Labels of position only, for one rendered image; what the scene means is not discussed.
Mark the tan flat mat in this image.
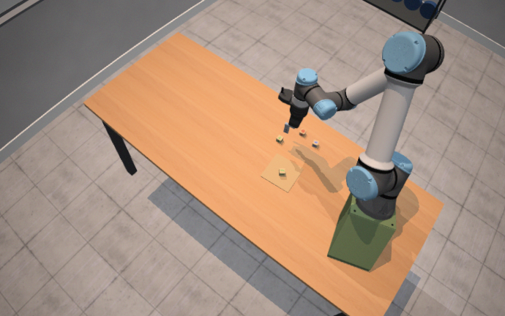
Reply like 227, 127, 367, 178
261, 153, 304, 192

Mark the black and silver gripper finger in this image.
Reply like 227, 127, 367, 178
283, 122, 295, 134

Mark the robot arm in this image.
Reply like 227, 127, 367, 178
293, 31, 444, 220

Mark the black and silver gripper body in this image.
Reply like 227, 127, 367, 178
278, 87, 310, 129

